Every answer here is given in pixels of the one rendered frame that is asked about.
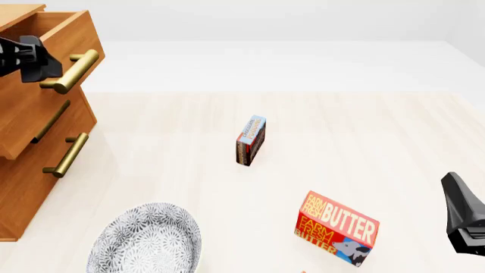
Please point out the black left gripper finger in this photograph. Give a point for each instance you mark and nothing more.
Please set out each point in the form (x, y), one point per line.
(43, 71)

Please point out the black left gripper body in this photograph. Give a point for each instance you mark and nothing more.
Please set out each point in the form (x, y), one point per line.
(8, 66)

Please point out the chocolate pudding box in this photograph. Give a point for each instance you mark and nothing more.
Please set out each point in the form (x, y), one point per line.
(251, 142)

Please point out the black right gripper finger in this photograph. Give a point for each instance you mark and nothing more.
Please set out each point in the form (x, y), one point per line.
(464, 204)

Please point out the red butter box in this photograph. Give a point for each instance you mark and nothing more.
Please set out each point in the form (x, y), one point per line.
(341, 227)

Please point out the grey patterned bowl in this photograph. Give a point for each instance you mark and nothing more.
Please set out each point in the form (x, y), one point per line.
(148, 241)

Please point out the open wooden drawer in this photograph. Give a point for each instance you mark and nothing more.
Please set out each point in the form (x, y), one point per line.
(86, 37)

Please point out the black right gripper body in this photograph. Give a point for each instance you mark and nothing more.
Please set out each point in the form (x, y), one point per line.
(470, 240)

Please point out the wooden cabinet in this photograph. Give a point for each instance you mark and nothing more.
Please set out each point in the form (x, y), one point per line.
(15, 14)

